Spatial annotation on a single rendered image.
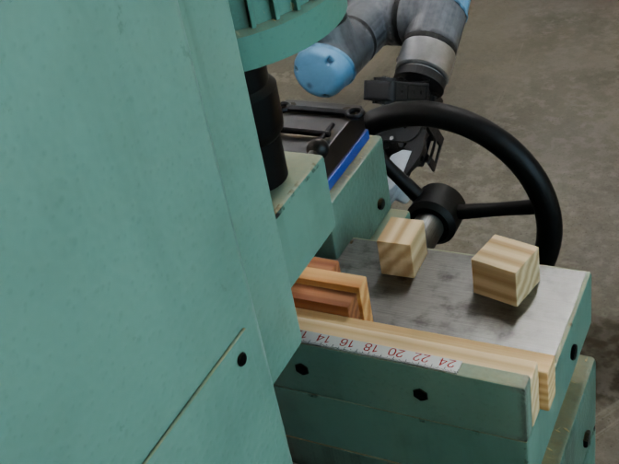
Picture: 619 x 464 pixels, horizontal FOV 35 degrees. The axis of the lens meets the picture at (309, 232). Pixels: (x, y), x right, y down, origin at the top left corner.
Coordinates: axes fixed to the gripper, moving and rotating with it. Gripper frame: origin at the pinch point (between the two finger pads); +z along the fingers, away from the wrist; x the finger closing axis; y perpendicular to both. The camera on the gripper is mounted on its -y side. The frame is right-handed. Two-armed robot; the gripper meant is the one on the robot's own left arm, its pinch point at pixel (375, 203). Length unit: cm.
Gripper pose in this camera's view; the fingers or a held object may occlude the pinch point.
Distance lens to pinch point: 124.4
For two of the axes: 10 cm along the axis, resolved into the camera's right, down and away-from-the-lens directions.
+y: 4.1, 4.2, 8.1
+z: -2.9, 9.0, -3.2
